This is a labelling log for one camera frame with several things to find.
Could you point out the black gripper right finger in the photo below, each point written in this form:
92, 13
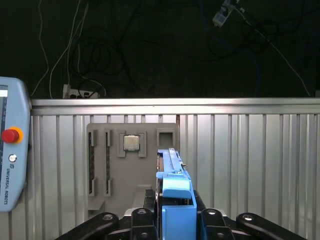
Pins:
212, 225

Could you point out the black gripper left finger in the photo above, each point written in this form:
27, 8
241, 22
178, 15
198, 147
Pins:
145, 225

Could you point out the hard disk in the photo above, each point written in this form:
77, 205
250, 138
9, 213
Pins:
175, 225

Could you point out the grey parts rack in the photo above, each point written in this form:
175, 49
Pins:
130, 172

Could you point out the dark RAM stick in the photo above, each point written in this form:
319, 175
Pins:
91, 162

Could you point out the silver CPU chip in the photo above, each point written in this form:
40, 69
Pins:
132, 143

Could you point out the white power strip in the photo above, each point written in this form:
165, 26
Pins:
75, 94

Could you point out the pale blue teach pendant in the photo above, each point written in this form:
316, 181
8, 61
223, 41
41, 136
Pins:
15, 112

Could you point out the white adapter box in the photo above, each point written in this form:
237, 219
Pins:
220, 16

